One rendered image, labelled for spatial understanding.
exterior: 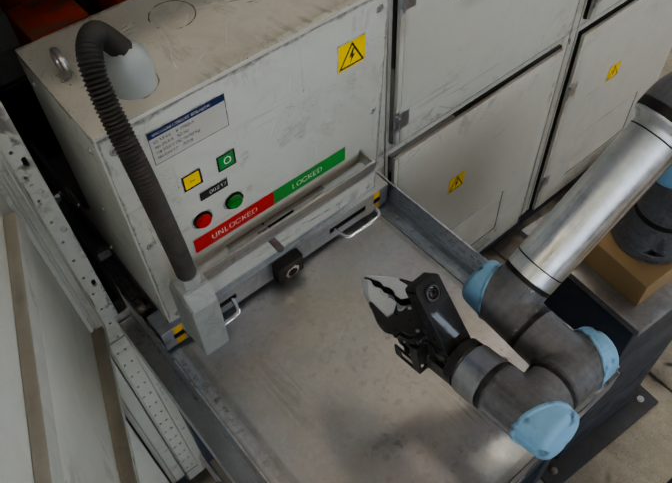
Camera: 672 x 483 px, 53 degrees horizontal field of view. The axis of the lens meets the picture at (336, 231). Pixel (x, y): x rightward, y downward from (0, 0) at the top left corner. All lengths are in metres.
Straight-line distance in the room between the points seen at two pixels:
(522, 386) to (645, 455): 1.33
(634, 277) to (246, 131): 0.81
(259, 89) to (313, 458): 0.60
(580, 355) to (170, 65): 0.66
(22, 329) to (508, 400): 0.59
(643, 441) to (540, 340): 1.29
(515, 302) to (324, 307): 0.46
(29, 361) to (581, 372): 0.67
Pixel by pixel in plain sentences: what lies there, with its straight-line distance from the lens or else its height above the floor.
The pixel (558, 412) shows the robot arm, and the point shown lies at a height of 1.15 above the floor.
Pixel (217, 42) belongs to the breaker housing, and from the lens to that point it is 0.98.
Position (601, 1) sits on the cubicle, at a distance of 1.99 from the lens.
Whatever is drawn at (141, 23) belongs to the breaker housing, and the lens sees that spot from 1.03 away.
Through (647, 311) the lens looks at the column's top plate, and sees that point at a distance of 1.48.
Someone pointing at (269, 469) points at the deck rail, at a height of 0.83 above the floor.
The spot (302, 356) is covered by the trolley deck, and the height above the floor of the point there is 0.82.
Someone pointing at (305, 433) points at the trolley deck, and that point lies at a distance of 1.19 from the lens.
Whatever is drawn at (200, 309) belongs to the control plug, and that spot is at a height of 1.06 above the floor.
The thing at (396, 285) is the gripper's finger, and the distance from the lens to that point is 1.01.
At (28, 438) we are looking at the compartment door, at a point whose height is 1.24.
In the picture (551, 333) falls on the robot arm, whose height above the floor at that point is 1.13.
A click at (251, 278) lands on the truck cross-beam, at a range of 1.27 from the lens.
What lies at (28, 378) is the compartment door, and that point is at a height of 1.24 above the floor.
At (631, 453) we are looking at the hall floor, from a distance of 2.18.
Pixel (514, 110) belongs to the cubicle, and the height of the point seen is 0.68.
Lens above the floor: 1.92
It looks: 51 degrees down
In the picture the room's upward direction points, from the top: 4 degrees counter-clockwise
